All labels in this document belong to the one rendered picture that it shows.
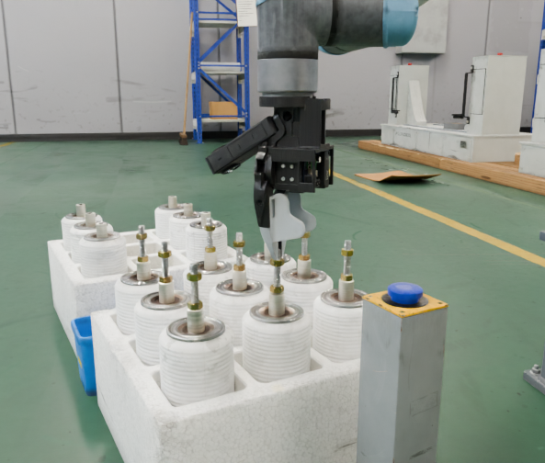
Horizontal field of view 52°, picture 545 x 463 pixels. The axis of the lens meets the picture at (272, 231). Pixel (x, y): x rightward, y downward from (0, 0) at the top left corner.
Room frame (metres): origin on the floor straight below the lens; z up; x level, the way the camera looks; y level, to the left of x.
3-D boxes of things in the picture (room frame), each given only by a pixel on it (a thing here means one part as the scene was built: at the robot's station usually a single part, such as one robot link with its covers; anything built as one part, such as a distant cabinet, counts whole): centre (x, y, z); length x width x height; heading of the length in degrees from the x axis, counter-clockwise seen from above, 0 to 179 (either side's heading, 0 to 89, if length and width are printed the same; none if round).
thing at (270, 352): (0.73, -0.01, 0.16); 0.10 x 0.10 x 0.18
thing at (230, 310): (0.83, 0.05, 0.16); 0.10 x 0.10 x 0.18
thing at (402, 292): (0.61, -0.15, 0.32); 0.04 x 0.04 x 0.02
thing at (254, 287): (0.83, 0.05, 0.25); 0.08 x 0.08 x 0.01
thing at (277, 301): (0.73, -0.01, 0.26); 0.02 x 0.02 x 0.03
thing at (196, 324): (0.67, 0.10, 0.26); 0.02 x 0.02 x 0.03
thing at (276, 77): (0.73, -0.02, 0.56); 0.08 x 0.08 x 0.05
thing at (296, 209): (0.74, -0.03, 0.38); 0.06 x 0.03 x 0.09; 65
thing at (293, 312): (0.73, -0.01, 0.25); 0.08 x 0.08 x 0.01
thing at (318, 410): (0.83, 0.05, 0.09); 0.39 x 0.39 x 0.18; 28
